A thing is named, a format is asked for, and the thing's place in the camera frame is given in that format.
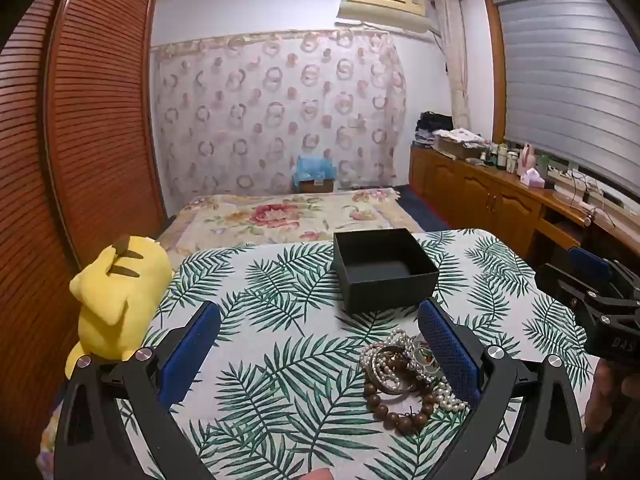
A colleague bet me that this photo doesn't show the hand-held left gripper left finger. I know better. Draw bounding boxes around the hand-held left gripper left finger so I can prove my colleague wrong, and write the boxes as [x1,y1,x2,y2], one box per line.
[52,301,223,480]

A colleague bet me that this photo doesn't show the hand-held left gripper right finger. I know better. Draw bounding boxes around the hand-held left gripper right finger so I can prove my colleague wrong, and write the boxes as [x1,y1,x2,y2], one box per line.
[417,297,586,480]

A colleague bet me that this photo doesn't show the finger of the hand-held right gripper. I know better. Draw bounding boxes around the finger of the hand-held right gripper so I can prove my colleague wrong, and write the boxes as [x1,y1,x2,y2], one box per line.
[535,262,640,327]
[568,246,640,302]

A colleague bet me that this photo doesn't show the clear crystal bead bracelet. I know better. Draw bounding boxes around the clear crystal bead bracelet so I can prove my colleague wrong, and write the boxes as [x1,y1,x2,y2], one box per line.
[411,337,443,382]

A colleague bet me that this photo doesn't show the white pearl necklace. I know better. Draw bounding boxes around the white pearl necklace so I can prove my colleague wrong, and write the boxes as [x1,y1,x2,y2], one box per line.
[427,372,472,414]

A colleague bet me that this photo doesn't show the brown bangle stack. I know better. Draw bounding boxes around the brown bangle stack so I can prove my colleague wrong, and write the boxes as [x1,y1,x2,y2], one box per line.
[369,344,433,397]

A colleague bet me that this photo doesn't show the pearl bead bracelet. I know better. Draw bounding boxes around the pearl bead bracelet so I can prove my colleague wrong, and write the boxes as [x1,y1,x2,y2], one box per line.
[359,329,418,396]

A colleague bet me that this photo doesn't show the brown wooden bead bracelet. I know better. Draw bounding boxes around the brown wooden bead bracelet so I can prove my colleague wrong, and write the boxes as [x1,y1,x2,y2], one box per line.
[363,379,439,432]

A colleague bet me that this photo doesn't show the black box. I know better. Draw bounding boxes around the black box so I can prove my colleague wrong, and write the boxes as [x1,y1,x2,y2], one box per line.
[332,228,441,313]

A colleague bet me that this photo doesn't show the person's right hand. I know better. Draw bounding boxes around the person's right hand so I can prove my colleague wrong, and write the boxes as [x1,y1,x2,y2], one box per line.
[585,360,640,433]

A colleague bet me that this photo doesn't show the white power strip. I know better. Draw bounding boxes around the white power strip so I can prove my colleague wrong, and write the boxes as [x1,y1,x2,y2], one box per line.
[552,180,602,211]

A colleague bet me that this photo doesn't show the leaf print tablecloth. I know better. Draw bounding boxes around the leaf print tablecloth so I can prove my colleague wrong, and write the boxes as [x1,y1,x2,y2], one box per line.
[45,229,601,480]

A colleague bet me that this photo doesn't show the yellow plush toy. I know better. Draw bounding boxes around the yellow plush toy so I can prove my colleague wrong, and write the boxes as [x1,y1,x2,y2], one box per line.
[65,234,174,379]

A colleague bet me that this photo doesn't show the wooden sideboard cabinet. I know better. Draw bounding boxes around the wooden sideboard cabinet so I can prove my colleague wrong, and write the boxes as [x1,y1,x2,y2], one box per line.
[409,142,640,272]

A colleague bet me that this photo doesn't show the pink figurine bottle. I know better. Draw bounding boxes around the pink figurine bottle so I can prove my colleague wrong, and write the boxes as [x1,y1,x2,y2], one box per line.
[517,142,536,176]

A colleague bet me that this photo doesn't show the row of toiletry bottles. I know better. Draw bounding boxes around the row of toiletry bottles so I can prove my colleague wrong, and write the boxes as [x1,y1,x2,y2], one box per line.
[481,142,521,172]

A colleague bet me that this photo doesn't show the dark blue bed sheet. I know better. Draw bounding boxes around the dark blue bed sheet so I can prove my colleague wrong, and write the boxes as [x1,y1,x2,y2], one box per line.
[392,185,452,234]

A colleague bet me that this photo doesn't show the floral bed blanket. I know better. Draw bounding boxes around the floral bed blanket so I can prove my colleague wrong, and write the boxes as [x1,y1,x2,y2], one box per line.
[159,187,426,261]

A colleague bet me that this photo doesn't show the grey window blind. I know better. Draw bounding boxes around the grey window blind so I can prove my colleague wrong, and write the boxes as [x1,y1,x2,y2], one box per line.
[495,0,640,197]

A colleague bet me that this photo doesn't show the flat carton with papers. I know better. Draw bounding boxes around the flat carton with papers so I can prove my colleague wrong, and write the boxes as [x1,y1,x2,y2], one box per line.
[432,129,489,161]

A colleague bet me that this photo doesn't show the stack of folded clothes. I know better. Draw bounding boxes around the stack of folded clothes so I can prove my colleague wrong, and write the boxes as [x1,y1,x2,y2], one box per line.
[414,111,455,147]

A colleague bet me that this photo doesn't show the small cardboard box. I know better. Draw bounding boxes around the small cardboard box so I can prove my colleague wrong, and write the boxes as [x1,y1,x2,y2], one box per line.
[298,177,335,194]

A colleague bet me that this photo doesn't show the blue plastic bag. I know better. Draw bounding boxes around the blue plastic bag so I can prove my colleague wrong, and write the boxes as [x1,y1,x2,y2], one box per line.
[292,155,335,183]

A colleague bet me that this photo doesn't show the cream tied window curtain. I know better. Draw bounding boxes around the cream tied window curtain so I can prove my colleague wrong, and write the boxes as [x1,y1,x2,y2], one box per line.
[433,0,472,134]

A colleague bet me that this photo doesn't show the wooden louvered wardrobe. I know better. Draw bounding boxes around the wooden louvered wardrobe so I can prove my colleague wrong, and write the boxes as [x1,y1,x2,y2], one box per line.
[0,0,169,466]

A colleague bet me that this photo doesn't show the ring pattern sheer curtain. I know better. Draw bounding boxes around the ring pattern sheer curtain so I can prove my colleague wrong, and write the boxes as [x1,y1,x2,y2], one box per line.
[150,30,407,200]

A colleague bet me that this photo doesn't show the cream wall air conditioner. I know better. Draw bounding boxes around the cream wall air conditioner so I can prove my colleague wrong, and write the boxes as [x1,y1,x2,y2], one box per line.
[336,0,436,35]

